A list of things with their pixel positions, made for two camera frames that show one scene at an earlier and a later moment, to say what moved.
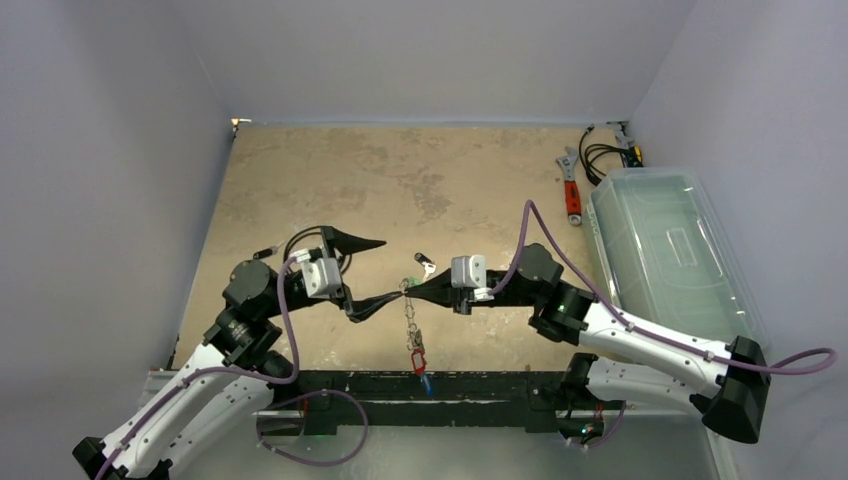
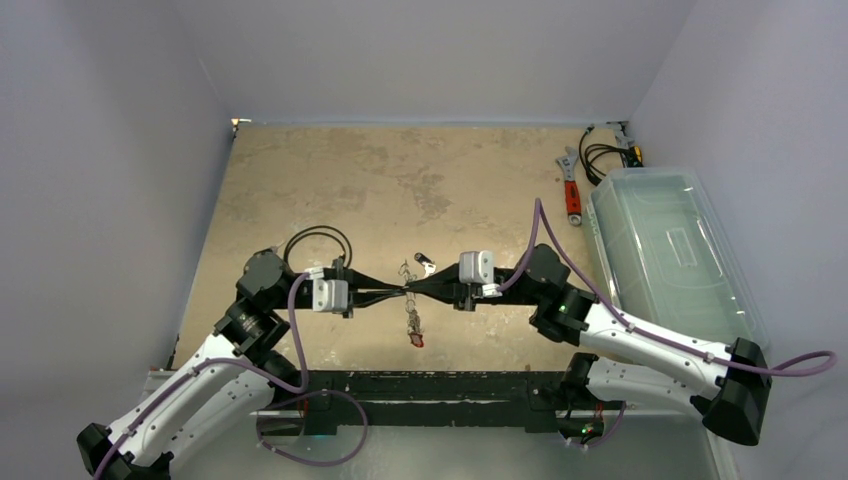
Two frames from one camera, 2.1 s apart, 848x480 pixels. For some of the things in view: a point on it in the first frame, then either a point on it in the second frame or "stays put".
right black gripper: [457, 296] stays put
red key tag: [419, 362] to [416, 340]
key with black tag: [426, 262] stays put
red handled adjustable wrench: [571, 187] stays put
